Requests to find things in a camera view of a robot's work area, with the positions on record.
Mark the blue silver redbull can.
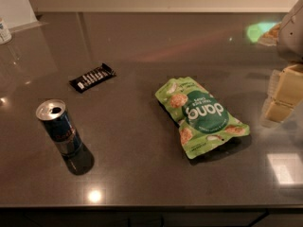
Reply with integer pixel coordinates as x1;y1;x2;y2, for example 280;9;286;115
36;99;82;157

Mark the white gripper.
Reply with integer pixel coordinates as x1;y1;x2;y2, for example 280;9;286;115
258;0;303;124

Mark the black candy bar wrapper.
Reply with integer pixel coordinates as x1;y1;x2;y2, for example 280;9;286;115
69;63;116;94

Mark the green dang chips bag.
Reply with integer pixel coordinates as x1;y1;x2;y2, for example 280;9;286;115
155;77;250;159

